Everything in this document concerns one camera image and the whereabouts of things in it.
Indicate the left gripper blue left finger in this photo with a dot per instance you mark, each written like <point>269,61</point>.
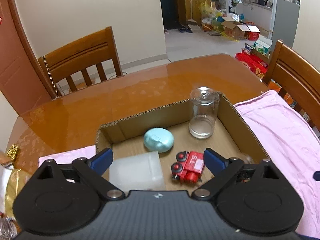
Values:
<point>91,170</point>

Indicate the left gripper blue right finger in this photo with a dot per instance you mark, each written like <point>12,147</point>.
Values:
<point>225,172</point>

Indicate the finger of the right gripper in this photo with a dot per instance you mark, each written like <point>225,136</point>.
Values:
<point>316,175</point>

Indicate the mint green case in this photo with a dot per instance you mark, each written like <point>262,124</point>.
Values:
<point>158,139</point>

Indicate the clear glass cup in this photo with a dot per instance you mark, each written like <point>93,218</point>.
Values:
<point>204,105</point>

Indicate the pink tablecloth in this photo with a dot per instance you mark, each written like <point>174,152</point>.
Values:
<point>292,145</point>

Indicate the white plastic bottle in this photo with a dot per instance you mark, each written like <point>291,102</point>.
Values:
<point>138,172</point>

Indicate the gold tissue pack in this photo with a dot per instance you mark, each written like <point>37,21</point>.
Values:
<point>12,180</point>

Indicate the clear water bottle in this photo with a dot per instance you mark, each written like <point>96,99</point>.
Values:
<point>8,229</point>

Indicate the right wooden chair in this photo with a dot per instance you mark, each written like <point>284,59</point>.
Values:
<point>296,77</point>

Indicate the wooden chair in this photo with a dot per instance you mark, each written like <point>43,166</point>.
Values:
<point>296,77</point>
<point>77,56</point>

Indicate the brown wooden door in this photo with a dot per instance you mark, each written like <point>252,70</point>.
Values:
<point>23,82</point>

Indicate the left wooden chair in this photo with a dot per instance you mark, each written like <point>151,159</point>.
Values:
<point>77,56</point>

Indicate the open cardboard box on floor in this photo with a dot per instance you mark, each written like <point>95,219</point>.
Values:
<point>239,31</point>

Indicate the wooden cabinet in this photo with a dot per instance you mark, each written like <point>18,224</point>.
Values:
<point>190,10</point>

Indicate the grey refrigerator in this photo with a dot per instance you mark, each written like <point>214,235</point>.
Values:
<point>284,21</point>

